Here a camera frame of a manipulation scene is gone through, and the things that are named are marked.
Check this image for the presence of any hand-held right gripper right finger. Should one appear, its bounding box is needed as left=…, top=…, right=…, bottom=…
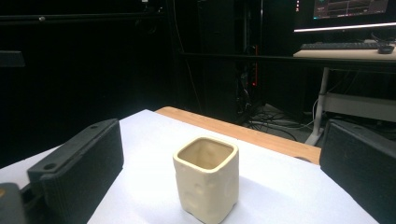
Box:
left=318, top=119, right=396, bottom=224

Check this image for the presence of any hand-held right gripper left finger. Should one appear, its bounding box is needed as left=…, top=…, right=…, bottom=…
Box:
left=27, top=118, right=125, bottom=224

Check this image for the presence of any cream square ceramic cup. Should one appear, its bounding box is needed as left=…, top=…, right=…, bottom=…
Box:
left=172, top=135, right=240, bottom=224

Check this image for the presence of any white-legged office desk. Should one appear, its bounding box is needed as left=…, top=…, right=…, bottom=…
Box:
left=292, top=46, right=396, bottom=147

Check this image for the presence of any white table cover sheet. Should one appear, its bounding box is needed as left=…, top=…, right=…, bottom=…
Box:
left=0, top=108, right=379, bottom=224

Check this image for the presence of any black computer mouse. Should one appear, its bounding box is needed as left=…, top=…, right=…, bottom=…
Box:
left=377, top=44, right=396, bottom=55

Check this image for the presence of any black keyboard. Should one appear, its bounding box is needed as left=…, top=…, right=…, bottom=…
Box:
left=300, top=42, right=381, bottom=50

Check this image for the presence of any computer monitor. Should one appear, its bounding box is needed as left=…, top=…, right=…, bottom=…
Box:
left=293, top=0, right=396, bottom=34

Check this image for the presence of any bundle of floor cables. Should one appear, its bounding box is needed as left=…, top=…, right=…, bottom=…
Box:
left=246, top=106, right=316, bottom=142

